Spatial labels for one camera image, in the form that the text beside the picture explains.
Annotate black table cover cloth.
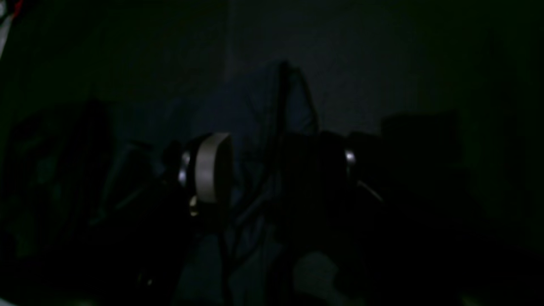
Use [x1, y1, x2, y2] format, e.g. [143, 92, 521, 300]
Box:
[1, 0, 543, 306]

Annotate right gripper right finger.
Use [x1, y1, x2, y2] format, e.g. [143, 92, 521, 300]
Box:
[281, 132, 489, 306]

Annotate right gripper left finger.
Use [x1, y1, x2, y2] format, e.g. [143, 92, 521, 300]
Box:
[98, 133, 234, 298]

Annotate dark navy t-shirt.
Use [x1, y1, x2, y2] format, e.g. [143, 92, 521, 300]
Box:
[90, 61, 346, 306]

